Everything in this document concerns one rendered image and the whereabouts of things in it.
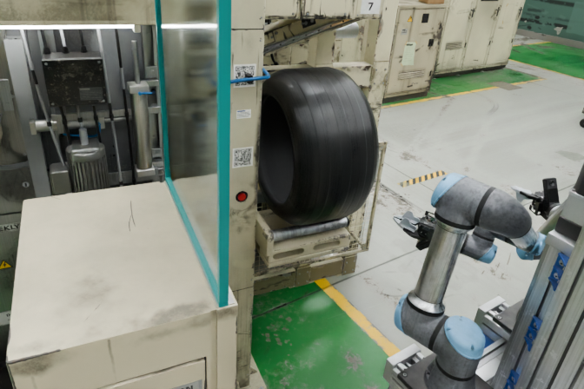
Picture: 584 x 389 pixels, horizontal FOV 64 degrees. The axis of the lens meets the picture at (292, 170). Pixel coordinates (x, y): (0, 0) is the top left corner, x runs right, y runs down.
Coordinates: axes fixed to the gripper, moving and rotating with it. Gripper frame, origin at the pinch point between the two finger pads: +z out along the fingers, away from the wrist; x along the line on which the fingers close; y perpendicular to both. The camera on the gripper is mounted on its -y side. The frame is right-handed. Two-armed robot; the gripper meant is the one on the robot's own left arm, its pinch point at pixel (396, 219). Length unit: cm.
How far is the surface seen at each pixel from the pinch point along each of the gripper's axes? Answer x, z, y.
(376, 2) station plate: -61, 39, 48
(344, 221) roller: 2.2, 18.7, -11.3
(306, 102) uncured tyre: 1, 40, 41
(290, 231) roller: 19.3, 34.3, -7.0
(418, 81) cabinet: -433, 62, -246
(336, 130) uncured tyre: 3.0, 27.2, 35.6
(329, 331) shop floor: 5, 14, -108
